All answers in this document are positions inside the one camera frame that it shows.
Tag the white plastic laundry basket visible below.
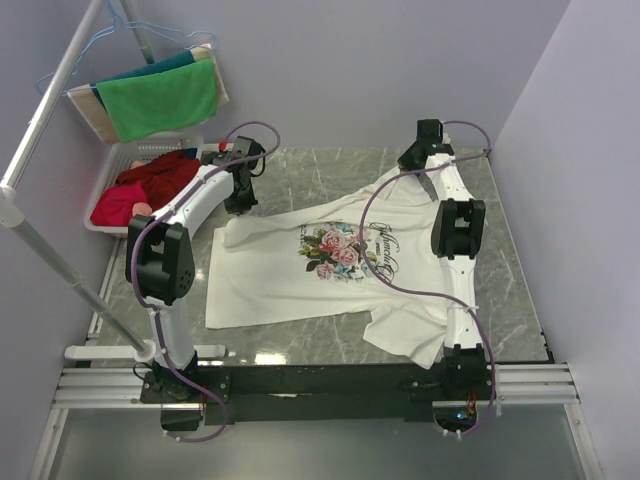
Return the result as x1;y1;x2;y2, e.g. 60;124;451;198
84;132;204;237

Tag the beige towel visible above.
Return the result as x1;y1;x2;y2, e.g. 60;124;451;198
68;44;229;145

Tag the white clothes rack frame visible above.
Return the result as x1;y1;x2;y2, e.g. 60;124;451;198
0;0;231;366

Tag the black base beam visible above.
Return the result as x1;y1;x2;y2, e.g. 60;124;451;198
140;358;496;432

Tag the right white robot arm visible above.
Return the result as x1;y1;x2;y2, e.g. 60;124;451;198
398;119;487;399

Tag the teal towel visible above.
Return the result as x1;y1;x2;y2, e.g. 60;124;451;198
91;50;196;112

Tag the white floral t shirt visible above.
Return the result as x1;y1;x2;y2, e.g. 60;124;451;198
205;170;448;368

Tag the pink t shirt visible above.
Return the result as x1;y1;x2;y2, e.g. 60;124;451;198
90;182;153;227

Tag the dark red t shirt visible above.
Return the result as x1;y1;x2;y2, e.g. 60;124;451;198
115;148;200;213

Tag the aluminium rail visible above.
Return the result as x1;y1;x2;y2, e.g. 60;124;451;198
51;364;580;409

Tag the blue wire hanger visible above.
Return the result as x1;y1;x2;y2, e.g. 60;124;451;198
35;9;220;96

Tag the green towel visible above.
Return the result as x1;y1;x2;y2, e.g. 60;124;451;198
96;59;218;143

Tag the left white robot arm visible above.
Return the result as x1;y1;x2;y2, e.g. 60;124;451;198
126;136;267;402

